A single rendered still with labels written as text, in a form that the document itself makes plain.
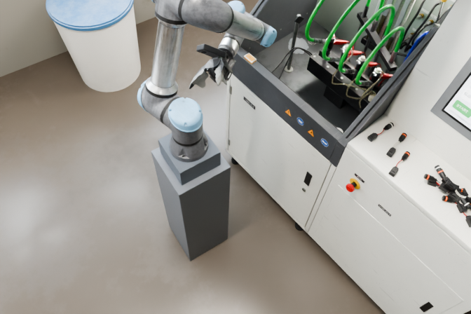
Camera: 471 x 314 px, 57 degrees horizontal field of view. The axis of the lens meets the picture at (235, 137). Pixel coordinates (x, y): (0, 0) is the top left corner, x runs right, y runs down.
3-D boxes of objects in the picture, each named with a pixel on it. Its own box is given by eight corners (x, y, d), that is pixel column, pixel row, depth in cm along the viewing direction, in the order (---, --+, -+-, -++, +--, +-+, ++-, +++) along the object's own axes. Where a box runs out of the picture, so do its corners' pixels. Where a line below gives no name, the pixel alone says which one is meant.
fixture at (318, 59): (303, 80, 201) (309, 56, 188) (319, 69, 205) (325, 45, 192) (360, 126, 187) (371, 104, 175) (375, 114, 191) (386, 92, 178)
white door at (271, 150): (227, 150, 264) (229, 73, 208) (230, 148, 265) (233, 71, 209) (303, 228, 238) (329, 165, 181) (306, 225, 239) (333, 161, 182)
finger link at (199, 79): (196, 97, 171) (214, 81, 171) (187, 86, 168) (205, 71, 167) (193, 93, 174) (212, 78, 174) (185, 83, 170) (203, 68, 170)
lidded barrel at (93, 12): (130, 35, 331) (113, -38, 279) (159, 79, 307) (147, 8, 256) (64, 59, 315) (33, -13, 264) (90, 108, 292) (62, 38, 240)
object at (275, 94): (232, 74, 207) (233, 50, 194) (239, 69, 209) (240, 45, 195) (329, 161, 182) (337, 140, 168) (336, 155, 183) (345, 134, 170)
